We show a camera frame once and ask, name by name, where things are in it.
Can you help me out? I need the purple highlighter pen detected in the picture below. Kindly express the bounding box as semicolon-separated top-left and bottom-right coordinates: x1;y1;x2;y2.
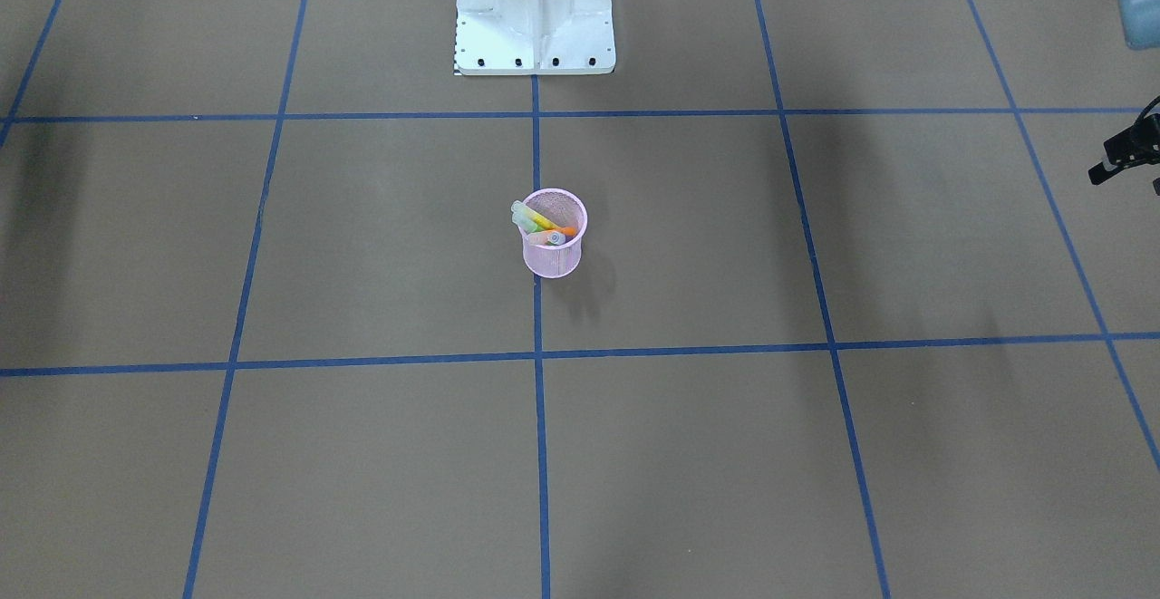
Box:
525;230;568;246

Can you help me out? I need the white pedestal column base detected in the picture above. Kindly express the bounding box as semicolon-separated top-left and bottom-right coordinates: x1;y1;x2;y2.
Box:
454;0;617;75

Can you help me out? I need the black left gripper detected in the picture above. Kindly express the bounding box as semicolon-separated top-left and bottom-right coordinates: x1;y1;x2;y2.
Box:
1088;113;1159;186

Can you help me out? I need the yellow highlighter pen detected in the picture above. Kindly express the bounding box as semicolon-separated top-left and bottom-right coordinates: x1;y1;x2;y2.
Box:
512;201;559;230

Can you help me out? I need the orange highlighter pen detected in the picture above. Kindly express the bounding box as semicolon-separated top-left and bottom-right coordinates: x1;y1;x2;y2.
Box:
537;228;577;246

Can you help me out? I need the green highlighter pen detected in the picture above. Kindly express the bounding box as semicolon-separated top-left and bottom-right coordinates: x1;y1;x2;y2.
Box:
512;212;544;233

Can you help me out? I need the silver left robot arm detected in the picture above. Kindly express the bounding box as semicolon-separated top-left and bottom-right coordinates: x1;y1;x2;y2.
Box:
1087;0;1159;186

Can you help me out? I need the pink mesh pen holder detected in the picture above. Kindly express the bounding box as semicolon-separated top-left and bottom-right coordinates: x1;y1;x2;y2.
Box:
510;188;588;277

